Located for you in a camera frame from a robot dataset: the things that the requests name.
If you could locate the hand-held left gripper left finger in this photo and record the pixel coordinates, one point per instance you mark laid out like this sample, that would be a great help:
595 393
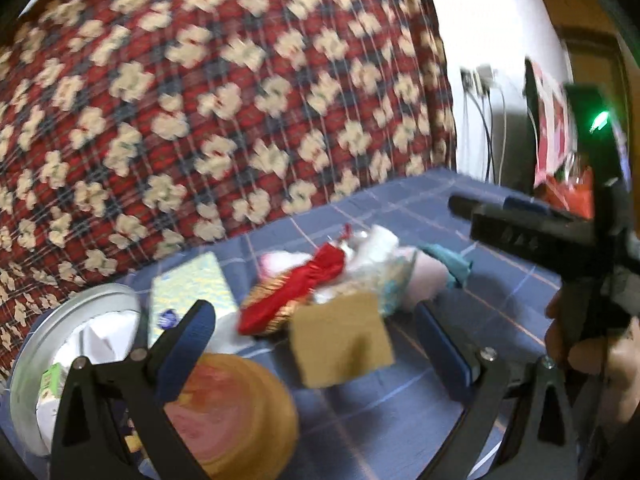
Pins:
182 355

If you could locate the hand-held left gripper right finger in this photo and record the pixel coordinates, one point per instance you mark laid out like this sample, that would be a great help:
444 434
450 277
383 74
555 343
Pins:
442 347

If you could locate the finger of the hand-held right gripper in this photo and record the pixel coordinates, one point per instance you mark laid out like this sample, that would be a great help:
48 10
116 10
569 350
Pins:
525 237
500 206

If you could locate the pink fluffy puff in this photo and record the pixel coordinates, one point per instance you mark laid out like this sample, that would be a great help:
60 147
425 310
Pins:
430 277

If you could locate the teal cloth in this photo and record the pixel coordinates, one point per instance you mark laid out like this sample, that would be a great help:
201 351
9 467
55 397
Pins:
452 260

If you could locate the brown cardboard piece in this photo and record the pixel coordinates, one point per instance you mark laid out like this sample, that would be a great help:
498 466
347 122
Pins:
340 345

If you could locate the white fluffy roll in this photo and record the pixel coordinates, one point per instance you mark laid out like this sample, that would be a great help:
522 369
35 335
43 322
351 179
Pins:
380 242

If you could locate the silver metal basin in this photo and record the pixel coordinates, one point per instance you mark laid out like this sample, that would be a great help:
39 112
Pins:
65 310

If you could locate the red gold-trimmed cloth pouch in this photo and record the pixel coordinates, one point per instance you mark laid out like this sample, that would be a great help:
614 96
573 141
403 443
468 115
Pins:
300 285

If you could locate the person's right hand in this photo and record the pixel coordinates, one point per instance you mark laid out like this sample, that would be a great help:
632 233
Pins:
620 375

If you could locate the red orange packet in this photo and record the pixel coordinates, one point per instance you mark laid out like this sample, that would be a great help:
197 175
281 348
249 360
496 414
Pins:
570 192

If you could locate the blue plaid bed sheet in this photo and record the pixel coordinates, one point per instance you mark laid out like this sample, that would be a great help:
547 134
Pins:
500 300

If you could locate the shiny holographic box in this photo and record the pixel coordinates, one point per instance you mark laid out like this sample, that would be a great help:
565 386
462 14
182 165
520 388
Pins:
190 285

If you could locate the pale patterned packet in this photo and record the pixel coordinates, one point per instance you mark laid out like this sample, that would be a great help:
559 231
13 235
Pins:
395 285

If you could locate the dark upright board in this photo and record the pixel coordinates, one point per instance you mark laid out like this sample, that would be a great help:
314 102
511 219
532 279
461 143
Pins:
530 125

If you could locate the gold lidded jar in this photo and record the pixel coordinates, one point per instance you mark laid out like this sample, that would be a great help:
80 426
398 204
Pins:
250 410

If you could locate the white paper sheet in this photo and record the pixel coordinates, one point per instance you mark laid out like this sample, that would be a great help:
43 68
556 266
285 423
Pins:
97 335

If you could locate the red printed poster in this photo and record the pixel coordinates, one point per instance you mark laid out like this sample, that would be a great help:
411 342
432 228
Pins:
552 125

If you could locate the white power strip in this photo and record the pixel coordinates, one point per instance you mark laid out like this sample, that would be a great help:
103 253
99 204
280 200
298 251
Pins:
477 79

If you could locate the pink white plush piece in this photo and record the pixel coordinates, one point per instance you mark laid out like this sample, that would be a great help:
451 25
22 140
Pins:
280 262

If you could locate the white green small packet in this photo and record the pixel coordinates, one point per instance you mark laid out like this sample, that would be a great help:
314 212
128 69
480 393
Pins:
50 382

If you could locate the wooden door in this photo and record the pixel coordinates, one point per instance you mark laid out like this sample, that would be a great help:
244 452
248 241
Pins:
585 15

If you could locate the red plaid teddy bear blanket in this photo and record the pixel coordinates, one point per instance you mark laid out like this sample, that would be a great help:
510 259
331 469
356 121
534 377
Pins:
200 110

